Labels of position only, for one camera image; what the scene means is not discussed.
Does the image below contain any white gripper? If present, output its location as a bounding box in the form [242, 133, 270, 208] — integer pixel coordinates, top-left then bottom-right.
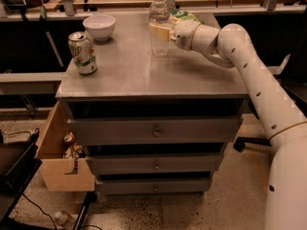
[149, 20, 201, 51]

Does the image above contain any clear plastic water bottle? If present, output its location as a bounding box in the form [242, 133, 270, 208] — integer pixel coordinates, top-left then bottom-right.
[149, 0, 170, 57]

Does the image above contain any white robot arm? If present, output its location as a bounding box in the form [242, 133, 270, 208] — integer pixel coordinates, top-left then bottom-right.
[150, 19, 307, 230]

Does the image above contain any bottle on floor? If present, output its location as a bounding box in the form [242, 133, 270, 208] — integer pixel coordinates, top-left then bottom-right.
[55, 211, 75, 230]

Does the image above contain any green chip bag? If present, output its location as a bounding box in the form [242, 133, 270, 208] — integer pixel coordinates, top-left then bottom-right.
[169, 10, 204, 24]

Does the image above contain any white bowl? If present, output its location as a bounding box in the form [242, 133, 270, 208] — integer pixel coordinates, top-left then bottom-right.
[83, 14, 116, 41]

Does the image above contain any green soda can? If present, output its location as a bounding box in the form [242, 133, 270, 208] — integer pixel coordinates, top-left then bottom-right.
[68, 32, 97, 75]

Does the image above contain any grey drawer cabinet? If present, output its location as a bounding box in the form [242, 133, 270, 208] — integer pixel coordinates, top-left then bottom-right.
[57, 13, 248, 183]

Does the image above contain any top grey drawer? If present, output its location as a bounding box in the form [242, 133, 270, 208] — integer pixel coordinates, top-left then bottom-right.
[67, 116, 242, 146]

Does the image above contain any grey drawer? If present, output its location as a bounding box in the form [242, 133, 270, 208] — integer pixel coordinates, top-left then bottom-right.
[96, 178, 212, 196]
[67, 116, 242, 146]
[86, 153, 224, 175]

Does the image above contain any middle grey drawer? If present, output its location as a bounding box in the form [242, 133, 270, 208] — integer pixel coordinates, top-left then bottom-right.
[86, 153, 224, 175]

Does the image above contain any black office chair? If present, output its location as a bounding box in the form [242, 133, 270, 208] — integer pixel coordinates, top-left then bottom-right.
[233, 137, 271, 152]

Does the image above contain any red can in box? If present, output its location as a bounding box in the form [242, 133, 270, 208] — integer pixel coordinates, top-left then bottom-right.
[63, 135, 75, 148]

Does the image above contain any bottom grey drawer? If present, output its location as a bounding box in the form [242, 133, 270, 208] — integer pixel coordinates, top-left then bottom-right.
[96, 178, 212, 196]

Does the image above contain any wooden box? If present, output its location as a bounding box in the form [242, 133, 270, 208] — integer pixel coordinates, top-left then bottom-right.
[36, 102, 95, 192]

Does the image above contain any black cart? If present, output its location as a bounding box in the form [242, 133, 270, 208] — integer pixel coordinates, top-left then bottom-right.
[0, 127, 98, 230]

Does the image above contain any black cable on floor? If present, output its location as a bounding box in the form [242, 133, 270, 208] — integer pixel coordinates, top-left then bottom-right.
[21, 193, 104, 230]

